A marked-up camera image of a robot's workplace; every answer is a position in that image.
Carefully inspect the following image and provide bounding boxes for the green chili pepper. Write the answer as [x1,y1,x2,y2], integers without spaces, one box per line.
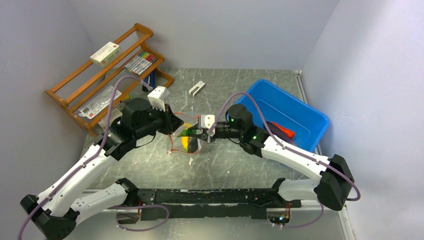
[177,128,197,138]

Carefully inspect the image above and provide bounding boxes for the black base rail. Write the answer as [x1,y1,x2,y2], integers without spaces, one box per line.
[121,188,302,221]

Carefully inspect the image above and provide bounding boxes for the pack of colour markers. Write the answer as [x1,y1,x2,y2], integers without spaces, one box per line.
[124,51,158,76]

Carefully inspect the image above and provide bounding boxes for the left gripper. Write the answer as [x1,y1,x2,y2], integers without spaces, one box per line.
[134,101,184,139]

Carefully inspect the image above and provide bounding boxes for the green staple box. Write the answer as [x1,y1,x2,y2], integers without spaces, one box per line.
[97,109,122,130]

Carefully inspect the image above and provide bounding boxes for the white staple box on top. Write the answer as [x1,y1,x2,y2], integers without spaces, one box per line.
[90,41,121,68]

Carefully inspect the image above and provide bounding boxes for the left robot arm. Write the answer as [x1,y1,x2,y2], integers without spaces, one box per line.
[20,98,184,240]

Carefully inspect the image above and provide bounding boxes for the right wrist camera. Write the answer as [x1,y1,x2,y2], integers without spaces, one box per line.
[197,114,216,136]

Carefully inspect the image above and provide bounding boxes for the wooden shelf rack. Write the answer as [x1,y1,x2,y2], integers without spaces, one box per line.
[45,23,175,137]

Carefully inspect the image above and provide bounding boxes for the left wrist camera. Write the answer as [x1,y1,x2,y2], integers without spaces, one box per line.
[147,86,170,112]

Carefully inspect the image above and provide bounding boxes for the white plastic clip block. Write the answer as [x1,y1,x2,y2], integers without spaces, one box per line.
[188,80,206,97]

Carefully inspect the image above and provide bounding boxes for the red chili pepper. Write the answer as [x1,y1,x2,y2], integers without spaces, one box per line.
[272,122,296,140]

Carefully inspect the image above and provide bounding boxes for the blue black stapler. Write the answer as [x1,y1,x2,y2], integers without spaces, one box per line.
[142,71,156,92]

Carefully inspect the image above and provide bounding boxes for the blue plastic bin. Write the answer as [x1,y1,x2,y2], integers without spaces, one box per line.
[245,79,330,153]

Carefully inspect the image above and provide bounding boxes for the clear packaged ruler set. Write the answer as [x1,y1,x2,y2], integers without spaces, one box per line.
[78,85,114,120]

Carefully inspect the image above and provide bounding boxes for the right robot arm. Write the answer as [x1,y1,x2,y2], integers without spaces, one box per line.
[188,104,355,211]

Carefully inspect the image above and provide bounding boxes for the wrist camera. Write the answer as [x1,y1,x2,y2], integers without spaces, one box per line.
[197,114,216,136]
[147,86,170,112]

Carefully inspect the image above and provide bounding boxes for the yellow banana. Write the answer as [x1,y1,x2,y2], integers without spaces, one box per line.
[181,123,192,152]

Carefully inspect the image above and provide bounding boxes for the purple eggplant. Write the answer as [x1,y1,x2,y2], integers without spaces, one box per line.
[264,121,293,142]

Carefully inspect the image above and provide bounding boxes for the grey fish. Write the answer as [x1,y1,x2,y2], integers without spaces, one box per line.
[187,137,201,154]

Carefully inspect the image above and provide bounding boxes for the clear zip top bag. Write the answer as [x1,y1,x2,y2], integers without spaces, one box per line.
[166,112,204,155]

